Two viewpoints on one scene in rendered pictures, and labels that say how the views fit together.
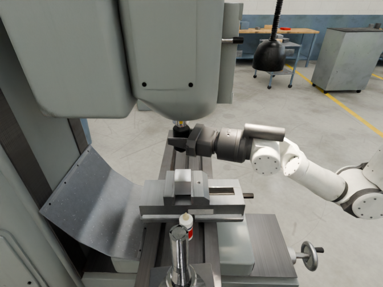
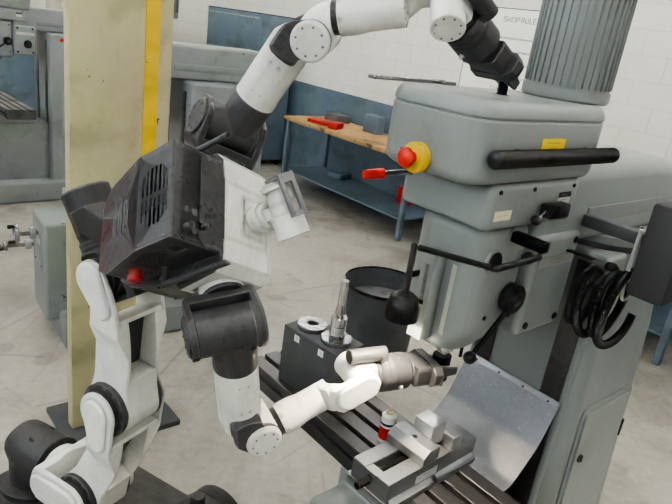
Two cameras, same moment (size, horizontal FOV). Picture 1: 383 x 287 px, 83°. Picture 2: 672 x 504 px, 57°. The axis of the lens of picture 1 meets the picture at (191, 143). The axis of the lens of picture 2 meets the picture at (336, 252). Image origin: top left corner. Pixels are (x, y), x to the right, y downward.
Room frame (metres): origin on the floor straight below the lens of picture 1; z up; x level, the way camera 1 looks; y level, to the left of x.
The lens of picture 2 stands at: (1.29, -1.13, 1.97)
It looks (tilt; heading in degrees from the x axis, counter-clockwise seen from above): 20 degrees down; 136
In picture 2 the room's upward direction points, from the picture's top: 8 degrees clockwise
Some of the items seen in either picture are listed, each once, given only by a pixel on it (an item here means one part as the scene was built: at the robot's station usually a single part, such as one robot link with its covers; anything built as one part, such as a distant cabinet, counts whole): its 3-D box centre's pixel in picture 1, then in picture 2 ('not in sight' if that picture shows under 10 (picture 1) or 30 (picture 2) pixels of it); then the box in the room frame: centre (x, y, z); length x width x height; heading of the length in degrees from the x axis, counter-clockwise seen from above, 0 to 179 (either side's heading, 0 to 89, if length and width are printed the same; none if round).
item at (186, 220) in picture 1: (186, 224); (387, 423); (0.41, 0.02, 0.99); 0.04 x 0.04 x 0.11
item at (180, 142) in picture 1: (178, 143); not in sight; (0.49, 0.04, 1.23); 0.06 x 0.02 x 0.03; 74
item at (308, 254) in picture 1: (300, 255); not in sight; (0.51, -0.47, 0.63); 0.16 x 0.12 x 0.12; 89
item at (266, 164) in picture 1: (256, 146); (366, 367); (0.45, -0.17, 1.24); 0.11 x 0.11 x 0.11; 74
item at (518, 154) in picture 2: not in sight; (558, 157); (0.67, 0.06, 1.79); 0.45 x 0.04 x 0.04; 89
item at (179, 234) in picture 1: (180, 257); (342, 298); (0.16, 0.02, 1.26); 0.03 x 0.03 x 0.11
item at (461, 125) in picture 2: not in sight; (496, 131); (0.52, 0.04, 1.81); 0.47 x 0.26 x 0.16; 89
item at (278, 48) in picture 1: (269, 53); (402, 304); (0.54, -0.18, 1.45); 0.07 x 0.07 x 0.06
